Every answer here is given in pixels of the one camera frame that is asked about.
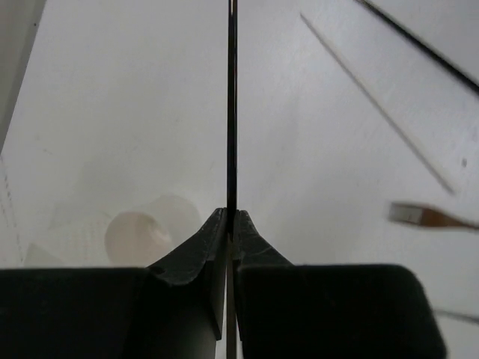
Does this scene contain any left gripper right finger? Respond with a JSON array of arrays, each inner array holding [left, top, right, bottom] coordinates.
[[233, 211, 448, 358]]

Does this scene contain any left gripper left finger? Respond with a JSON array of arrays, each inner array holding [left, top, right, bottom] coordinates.
[[1, 209, 227, 358]]

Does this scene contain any black thin chopstick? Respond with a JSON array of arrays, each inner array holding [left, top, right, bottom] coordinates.
[[226, 0, 238, 359]]

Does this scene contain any cream cylindrical cup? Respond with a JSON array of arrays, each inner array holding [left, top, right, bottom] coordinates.
[[104, 194, 203, 267]]

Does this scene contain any brown wooden fork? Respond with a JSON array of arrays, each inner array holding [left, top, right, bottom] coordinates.
[[388, 202, 478, 231]]

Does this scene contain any white perforated square box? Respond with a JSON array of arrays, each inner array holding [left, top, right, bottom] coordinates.
[[23, 213, 112, 268]]

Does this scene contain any small silver fork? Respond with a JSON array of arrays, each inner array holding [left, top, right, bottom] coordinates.
[[433, 308, 479, 325]]

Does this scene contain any white chopstick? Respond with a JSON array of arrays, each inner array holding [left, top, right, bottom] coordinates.
[[299, 12, 460, 195]]

